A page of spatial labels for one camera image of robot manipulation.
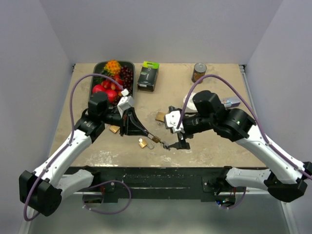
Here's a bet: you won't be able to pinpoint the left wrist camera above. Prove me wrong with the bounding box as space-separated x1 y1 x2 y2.
117 89 135 117

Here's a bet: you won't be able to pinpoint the long shackle brass padlock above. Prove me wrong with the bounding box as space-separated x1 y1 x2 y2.
147 133 161 143

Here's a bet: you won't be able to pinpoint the large brass padlock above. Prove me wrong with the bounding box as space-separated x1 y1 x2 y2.
155 112 166 125
109 125 120 134

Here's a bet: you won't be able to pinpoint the large brass padlock left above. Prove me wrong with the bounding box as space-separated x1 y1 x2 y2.
109 125 120 134

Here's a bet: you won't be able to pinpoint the key with panda keychain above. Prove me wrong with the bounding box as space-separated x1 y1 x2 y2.
160 141 170 150

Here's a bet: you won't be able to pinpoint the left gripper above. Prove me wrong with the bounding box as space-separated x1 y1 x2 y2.
101 106 149 137

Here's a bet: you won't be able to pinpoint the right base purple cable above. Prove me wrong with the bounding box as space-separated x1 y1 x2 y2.
216 187 247 210

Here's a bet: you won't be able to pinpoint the grey fruit tray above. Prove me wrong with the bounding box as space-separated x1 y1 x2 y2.
89 60 135 107

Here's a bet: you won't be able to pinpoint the large brass padlock centre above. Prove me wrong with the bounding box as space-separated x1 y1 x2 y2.
155 112 166 125

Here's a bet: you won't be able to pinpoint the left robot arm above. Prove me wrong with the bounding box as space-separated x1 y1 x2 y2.
19 92 149 216

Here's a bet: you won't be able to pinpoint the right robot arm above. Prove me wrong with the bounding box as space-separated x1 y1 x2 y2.
164 91 312 202

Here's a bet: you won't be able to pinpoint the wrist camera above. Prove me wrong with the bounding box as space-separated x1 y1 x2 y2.
117 89 135 117
164 110 184 134

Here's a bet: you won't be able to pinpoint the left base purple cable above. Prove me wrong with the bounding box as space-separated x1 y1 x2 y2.
82 179 132 215

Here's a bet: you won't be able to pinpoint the red strawberries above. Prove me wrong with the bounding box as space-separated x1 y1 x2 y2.
101 75 123 95

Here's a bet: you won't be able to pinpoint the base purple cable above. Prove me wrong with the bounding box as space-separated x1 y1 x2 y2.
82 179 132 215
216 187 247 210

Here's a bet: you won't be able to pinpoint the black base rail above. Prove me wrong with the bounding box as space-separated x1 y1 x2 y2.
63 166 247 203

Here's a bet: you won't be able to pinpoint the small brass padlock with key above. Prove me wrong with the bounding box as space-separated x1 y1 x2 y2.
138 138 155 150

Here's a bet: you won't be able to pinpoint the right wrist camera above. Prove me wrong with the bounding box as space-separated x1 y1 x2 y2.
164 110 184 134

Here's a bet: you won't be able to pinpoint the red apple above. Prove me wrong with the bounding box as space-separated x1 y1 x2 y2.
92 84 117 103

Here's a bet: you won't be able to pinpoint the orange label tin can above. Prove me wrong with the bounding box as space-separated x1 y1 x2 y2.
191 63 207 83

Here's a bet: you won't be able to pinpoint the white toilet paper roll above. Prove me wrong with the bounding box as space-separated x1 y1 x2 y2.
185 92 197 113

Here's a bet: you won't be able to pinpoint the black green razor box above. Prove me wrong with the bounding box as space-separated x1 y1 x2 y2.
137 61 159 92

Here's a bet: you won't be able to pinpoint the orange flower bunch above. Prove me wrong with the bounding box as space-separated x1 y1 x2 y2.
103 60 121 76

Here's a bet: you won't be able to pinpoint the dark red grapes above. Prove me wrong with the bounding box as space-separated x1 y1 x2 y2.
119 65 134 90

